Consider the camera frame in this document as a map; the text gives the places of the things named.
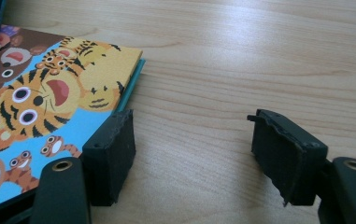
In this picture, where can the cartoon animals picture book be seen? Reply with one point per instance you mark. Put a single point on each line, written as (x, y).
(73, 77)

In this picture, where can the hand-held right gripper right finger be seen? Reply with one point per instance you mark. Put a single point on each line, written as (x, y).
(284, 155)

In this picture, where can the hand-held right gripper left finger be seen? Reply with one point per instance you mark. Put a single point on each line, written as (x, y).
(110, 161)

